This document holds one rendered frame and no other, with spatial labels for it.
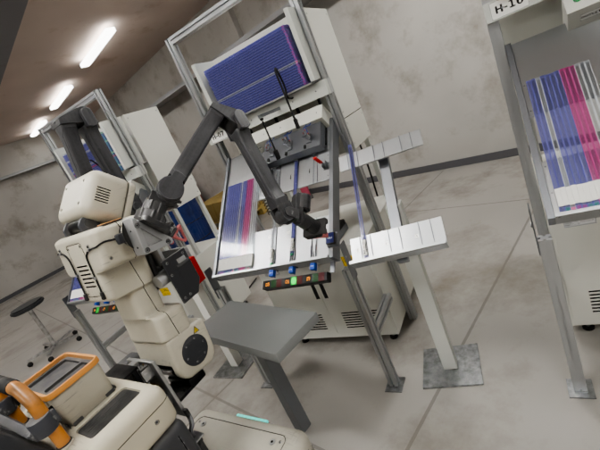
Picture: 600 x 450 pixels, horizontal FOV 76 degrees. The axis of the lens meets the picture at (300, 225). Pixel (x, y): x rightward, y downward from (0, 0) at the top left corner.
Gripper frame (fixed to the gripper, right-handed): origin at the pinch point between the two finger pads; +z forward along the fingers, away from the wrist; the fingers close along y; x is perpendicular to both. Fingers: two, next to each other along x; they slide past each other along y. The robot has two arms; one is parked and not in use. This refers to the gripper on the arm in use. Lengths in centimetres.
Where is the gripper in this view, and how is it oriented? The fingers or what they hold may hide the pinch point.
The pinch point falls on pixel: (326, 235)
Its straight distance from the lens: 154.1
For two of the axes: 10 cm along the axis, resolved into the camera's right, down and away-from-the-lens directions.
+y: -8.2, 2.0, 5.4
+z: 5.8, 3.5, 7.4
